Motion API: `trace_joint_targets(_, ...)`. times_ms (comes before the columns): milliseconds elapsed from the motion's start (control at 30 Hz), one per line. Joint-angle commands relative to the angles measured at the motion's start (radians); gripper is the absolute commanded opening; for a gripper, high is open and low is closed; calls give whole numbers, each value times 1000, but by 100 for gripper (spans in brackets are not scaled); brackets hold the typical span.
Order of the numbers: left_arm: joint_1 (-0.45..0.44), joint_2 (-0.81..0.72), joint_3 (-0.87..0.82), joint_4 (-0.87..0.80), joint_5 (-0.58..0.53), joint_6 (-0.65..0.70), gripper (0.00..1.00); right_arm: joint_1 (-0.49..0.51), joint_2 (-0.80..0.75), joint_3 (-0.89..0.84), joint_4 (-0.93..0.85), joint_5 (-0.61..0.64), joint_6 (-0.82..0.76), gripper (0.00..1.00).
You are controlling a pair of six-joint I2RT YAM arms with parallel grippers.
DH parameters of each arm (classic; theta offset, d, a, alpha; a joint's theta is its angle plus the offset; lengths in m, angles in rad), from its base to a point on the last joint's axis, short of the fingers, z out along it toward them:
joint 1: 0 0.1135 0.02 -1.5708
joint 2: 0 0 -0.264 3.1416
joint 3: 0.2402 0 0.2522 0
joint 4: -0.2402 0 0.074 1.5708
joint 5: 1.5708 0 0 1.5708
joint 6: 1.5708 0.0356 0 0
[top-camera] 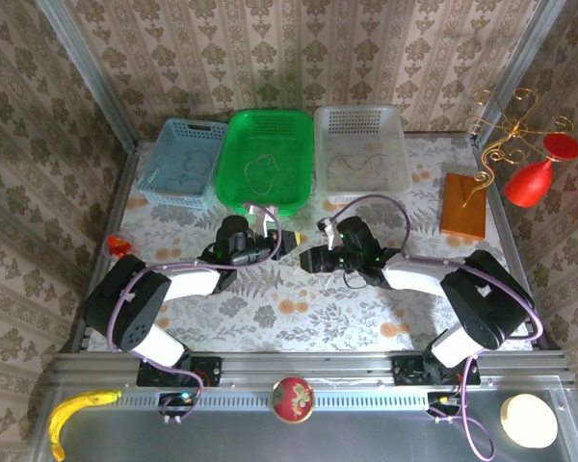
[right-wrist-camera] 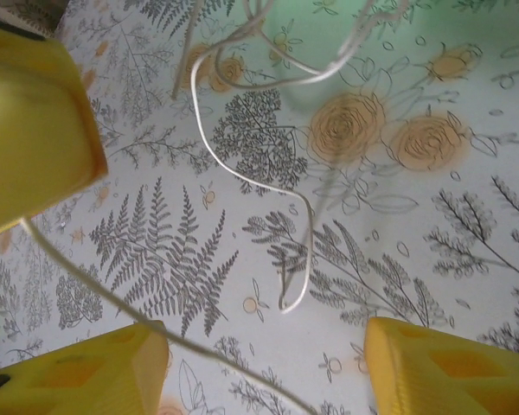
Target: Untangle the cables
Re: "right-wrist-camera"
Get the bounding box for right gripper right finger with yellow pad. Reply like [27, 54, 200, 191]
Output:
[364, 316, 519, 415]

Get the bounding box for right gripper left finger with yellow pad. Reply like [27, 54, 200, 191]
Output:
[0, 321, 170, 415]

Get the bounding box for thin white cable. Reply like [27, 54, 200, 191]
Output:
[170, 0, 412, 315]
[19, 215, 319, 415]

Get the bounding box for floral patterned table mat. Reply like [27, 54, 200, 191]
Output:
[0, 0, 519, 415]

